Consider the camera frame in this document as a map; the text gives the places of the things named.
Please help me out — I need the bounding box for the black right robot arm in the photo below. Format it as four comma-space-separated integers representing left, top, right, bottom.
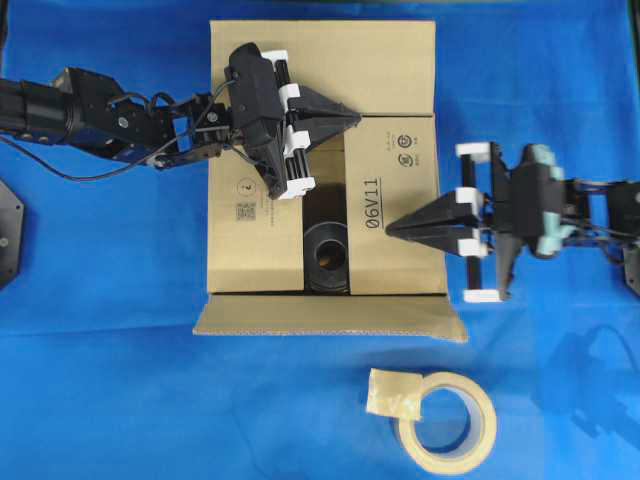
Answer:
385, 142, 639, 303

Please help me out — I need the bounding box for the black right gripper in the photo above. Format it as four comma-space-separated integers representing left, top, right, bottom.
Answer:
386, 142, 575, 303

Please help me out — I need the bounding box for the beige packing tape roll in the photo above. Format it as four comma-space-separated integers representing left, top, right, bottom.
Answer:
366, 369, 498, 476

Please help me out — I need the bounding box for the blue table cloth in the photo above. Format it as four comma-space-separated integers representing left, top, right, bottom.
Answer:
1, 1, 639, 479

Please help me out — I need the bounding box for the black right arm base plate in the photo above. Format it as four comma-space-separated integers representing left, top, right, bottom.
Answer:
623, 246, 640, 296

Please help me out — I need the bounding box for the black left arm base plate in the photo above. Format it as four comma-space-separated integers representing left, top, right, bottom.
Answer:
0, 181, 25, 289

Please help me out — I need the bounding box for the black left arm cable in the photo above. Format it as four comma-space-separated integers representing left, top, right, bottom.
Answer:
0, 79, 241, 183

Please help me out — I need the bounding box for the brown cardboard box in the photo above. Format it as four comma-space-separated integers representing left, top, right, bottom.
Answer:
194, 20, 468, 343

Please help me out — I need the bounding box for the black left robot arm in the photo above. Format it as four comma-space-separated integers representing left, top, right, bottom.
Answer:
1, 43, 361, 200

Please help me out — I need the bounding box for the black cylindrical object in box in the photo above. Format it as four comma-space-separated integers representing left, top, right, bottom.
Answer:
303, 183, 349, 294

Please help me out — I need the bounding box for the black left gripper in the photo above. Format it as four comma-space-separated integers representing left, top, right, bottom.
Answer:
224, 43, 361, 200

